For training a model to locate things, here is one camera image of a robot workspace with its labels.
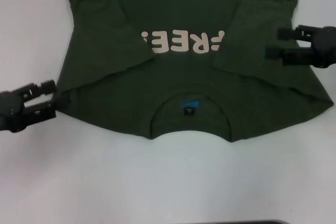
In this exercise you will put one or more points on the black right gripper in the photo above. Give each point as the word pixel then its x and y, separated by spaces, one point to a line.
pixel 326 48

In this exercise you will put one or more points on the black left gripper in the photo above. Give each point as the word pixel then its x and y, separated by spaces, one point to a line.
pixel 10 106

